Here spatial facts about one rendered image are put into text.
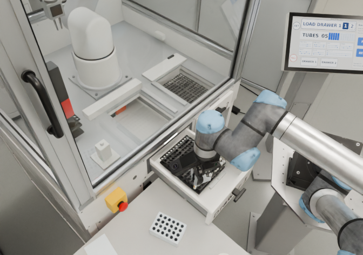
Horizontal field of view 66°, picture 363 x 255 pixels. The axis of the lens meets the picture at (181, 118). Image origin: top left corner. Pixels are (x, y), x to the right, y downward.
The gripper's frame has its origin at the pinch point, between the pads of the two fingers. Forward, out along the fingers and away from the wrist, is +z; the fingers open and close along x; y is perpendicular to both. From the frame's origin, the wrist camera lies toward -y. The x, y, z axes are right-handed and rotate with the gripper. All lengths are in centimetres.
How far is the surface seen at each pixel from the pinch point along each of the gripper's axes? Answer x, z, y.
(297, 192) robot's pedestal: -8, 22, 49
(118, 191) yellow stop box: 8.1, 7.0, -27.4
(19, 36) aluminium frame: 6, -63, -37
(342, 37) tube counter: 53, -11, 104
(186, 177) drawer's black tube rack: 8.4, 11.2, 0.5
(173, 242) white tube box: -12.8, 18.0, -11.4
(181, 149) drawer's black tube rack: 20.5, 8.5, 2.2
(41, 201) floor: 65, 99, -83
